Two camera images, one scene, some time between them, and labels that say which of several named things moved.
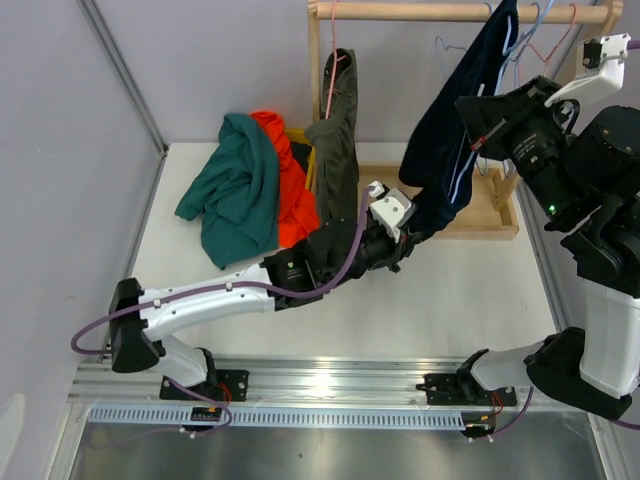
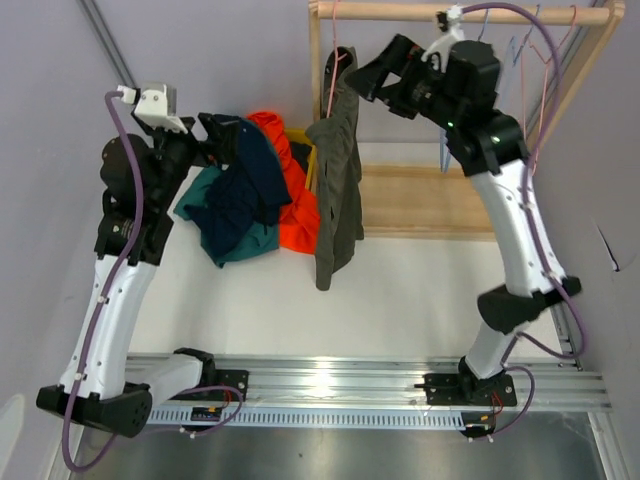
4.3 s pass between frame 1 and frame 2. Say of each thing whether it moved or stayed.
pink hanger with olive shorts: stayed
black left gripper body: moved
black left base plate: stayed
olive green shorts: stayed
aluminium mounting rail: stayed
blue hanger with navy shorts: moved
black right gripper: moved
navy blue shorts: moved
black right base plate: stayed
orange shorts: stayed
